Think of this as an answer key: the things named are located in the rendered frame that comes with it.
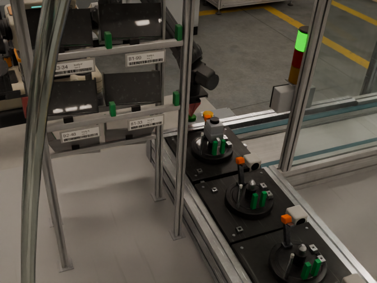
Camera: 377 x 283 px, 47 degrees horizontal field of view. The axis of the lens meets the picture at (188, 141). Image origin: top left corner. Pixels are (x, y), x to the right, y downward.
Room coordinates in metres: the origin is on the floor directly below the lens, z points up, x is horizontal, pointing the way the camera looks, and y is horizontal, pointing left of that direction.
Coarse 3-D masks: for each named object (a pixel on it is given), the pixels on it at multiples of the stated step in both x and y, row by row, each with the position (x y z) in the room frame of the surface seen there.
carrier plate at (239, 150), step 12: (228, 132) 1.27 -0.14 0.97; (168, 144) 1.18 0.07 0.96; (240, 144) 1.20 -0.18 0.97; (192, 156) 1.12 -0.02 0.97; (240, 156) 1.13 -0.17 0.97; (192, 168) 1.05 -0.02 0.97; (204, 168) 1.06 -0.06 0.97; (216, 168) 1.06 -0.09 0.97; (228, 168) 1.06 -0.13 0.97; (192, 180) 1.00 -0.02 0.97; (204, 180) 1.01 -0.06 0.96
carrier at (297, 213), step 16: (256, 176) 1.03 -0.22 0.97; (208, 192) 0.95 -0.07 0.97; (224, 192) 0.95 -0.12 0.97; (240, 192) 0.87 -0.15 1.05; (256, 192) 0.94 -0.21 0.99; (272, 192) 0.97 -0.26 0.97; (208, 208) 0.89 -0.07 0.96; (224, 208) 0.89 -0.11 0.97; (240, 208) 0.87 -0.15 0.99; (256, 208) 0.87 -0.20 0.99; (272, 208) 0.89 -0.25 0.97; (288, 208) 0.88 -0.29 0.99; (224, 224) 0.83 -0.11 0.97; (240, 224) 0.83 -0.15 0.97; (256, 224) 0.83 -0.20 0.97; (272, 224) 0.84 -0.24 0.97; (240, 240) 0.77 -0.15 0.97
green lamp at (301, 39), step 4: (300, 32) 1.11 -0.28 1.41; (300, 36) 1.11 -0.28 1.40; (304, 36) 1.10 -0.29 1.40; (296, 40) 1.12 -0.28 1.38; (300, 40) 1.11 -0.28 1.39; (304, 40) 1.10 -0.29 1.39; (296, 44) 1.12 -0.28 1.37; (300, 44) 1.11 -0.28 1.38; (304, 44) 1.10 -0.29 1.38; (296, 48) 1.11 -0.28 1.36; (300, 48) 1.10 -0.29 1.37; (304, 48) 1.10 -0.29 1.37
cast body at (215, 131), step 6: (210, 120) 1.15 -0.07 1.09; (216, 120) 1.15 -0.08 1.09; (204, 126) 1.17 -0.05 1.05; (210, 126) 1.13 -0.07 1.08; (216, 126) 1.13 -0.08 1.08; (222, 126) 1.14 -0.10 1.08; (204, 132) 1.17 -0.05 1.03; (210, 132) 1.12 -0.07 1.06; (216, 132) 1.13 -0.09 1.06; (222, 132) 1.14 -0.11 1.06; (210, 138) 1.12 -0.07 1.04; (216, 138) 1.12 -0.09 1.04; (222, 138) 1.13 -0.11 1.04
